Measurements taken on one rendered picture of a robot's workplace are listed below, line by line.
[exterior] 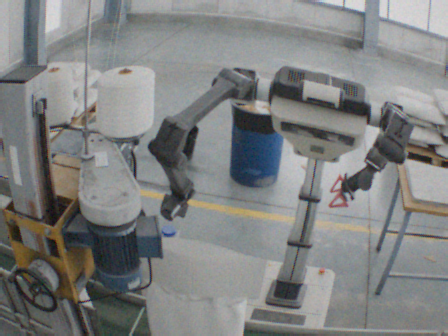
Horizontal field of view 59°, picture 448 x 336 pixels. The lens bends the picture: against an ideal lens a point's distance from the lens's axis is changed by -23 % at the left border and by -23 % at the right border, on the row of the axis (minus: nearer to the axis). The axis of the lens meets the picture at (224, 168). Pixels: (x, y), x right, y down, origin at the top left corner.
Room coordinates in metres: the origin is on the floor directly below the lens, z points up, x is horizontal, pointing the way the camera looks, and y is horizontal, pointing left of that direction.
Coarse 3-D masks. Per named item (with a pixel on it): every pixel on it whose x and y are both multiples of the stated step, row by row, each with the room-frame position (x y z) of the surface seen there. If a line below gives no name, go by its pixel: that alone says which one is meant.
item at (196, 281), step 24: (168, 240) 1.32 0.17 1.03; (192, 240) 1.33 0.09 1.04; (144, 264) 1.30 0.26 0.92; (168, 264) 1.25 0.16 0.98; (192, 264) 1.23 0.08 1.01; (216, 264) 1.23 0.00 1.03; (240, 264) 1.24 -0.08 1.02; (264, 264) 1.24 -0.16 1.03; (168, 288) 1.25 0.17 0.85; (192, 288) 1.23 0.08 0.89; (216, 288) 1.23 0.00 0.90; (240, 288) 1.24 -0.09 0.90; (168, 312) 1.23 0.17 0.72; (192, 312) 1.21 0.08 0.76; (216, 312) 1.20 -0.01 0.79; (240, 312) 1.21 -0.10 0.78
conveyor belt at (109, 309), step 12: (0, 252) 1.74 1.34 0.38; (0, 264) 1.63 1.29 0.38; (12, 264) 1.66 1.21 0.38; (96, 300) 1.54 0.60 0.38; (108, 300) 1.56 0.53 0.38; (120, 300) 1.57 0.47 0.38; (108, 312) 1.46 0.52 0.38; (120, 312) 1.48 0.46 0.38; (132, 312) 1.50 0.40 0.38; (144, 312) 1.51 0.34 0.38; (108, 324) 1.37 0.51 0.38; (120, 324) 1.39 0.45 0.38; (132, 324) 1.41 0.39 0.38; (144, 324) 1.42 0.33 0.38
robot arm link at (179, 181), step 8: (160, 160) 1.27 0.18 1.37; (176, 160) 1.22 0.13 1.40; (184, 160) 1.26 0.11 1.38; (168, 168) 1.27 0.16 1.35; (176, 168) 1.25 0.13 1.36; (184, 168) 1.39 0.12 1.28; (168, 176) 1.36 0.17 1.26; (176, 176) 1.35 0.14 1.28; (184, 176) 1.42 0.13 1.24; (176, 184) 1.40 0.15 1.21; (184, 184) 1.44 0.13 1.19; (192, 184) 1.50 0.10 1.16; (184, 192) 1.46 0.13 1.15
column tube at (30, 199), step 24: (0, 96) 0.95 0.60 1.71; (24, 96) 0.93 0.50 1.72; (24, 120) 0.93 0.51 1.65; (48, 120) 1.04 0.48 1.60; (24, 144) 0.93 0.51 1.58; (48, 144) 1.03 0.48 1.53; (24, 168) 0.93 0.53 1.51; (24, 192) 0.94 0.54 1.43; (24, 216) 0.94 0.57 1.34; (48, 216) 0.97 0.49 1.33; (24, 240) 0.95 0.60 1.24; (48, 240) 0.94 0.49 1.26; (48, 312) 0.95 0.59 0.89; (72, 312) 0.96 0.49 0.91
